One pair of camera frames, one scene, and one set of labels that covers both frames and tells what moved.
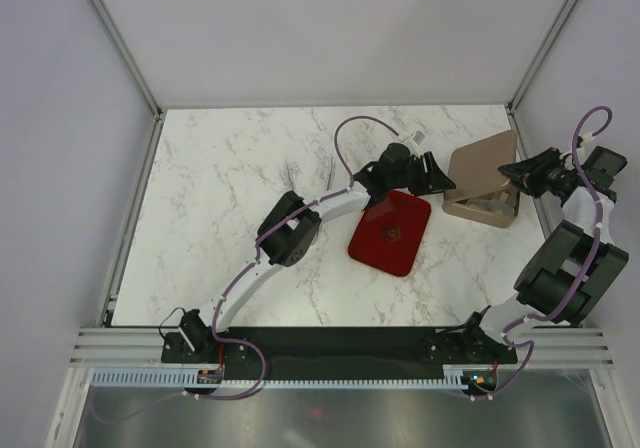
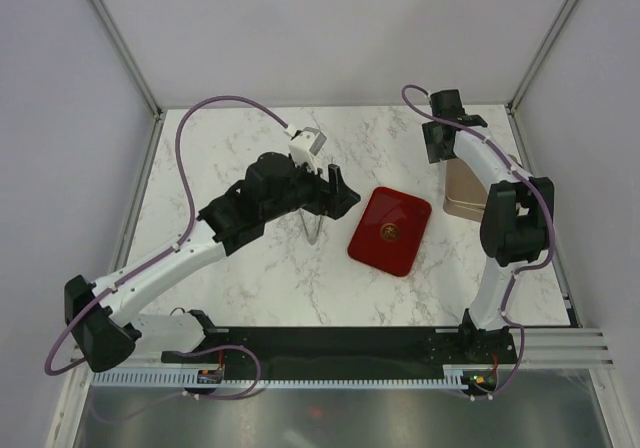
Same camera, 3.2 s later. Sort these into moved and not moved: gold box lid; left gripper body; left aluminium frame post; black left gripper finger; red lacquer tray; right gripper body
Moved: left gripper body; right gripper body; gold box lid; black left gripper finger
Not moved: red lacquer tray; left aluminium frame post
